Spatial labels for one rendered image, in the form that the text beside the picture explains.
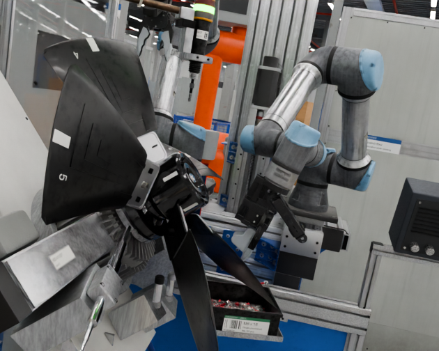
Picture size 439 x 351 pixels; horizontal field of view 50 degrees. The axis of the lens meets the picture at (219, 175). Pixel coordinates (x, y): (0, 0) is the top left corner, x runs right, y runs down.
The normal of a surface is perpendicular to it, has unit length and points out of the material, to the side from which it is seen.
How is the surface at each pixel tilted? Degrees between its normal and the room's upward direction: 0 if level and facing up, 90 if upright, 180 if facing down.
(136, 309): 84
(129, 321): 84
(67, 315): 102
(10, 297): 50
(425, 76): 91
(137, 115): 57
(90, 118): 78
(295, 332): 90
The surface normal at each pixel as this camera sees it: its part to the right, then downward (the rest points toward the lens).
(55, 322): 0.00, 0.37
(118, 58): 0.61, -0.44
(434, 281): -0.15, 0.14
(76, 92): 0.90, -0.08
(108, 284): 0.85, -0.48
